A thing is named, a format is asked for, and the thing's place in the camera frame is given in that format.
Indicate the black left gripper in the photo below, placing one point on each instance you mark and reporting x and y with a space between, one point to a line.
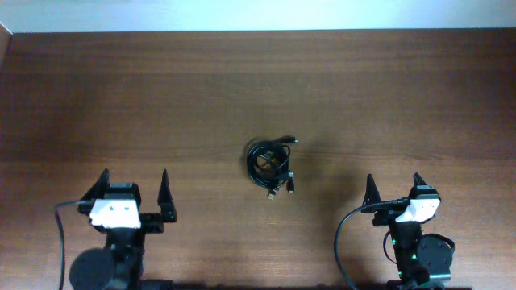
154 223

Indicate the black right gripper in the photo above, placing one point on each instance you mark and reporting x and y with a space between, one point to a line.
387 217

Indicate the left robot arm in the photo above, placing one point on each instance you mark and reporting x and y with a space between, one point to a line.
119 264

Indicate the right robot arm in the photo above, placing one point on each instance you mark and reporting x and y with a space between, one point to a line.
423 260

